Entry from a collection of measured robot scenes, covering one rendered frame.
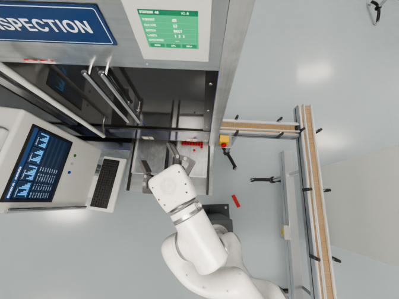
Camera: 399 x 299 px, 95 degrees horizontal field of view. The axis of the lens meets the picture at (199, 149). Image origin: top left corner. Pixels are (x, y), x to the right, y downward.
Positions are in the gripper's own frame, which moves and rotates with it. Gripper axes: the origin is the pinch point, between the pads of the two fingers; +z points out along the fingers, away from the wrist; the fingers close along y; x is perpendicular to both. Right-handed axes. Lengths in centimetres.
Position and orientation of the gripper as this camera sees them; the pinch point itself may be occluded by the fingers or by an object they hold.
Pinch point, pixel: (157, 155)
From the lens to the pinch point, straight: 52.2
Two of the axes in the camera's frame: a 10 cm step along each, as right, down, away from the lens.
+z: -4.9, -8.5, 1.8
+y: -8.4, 5.2, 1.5
